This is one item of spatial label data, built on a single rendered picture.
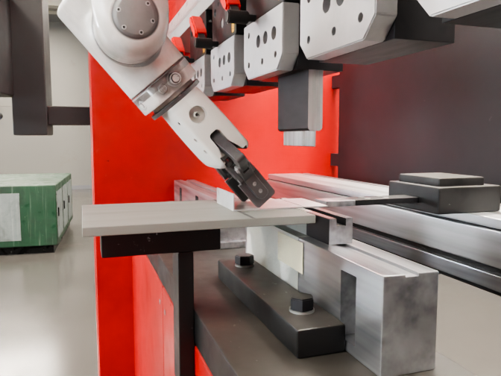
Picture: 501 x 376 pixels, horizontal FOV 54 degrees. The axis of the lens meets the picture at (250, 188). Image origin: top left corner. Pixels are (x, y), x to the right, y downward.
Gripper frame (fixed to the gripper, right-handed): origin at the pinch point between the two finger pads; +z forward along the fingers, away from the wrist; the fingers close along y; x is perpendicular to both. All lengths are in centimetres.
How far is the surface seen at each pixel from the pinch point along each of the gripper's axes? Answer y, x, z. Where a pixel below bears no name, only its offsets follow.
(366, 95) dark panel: 63, -55, 23
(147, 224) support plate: -10.0, 12.9, -7.8
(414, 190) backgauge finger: -1.6, -18.2, 17.2
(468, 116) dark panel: 23, -50, 29
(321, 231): -11.1, -1.0, 6.5
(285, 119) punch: 1.1, -10.2, -3.3
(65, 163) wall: 1053, 73, -2
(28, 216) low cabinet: 434, 97, 4
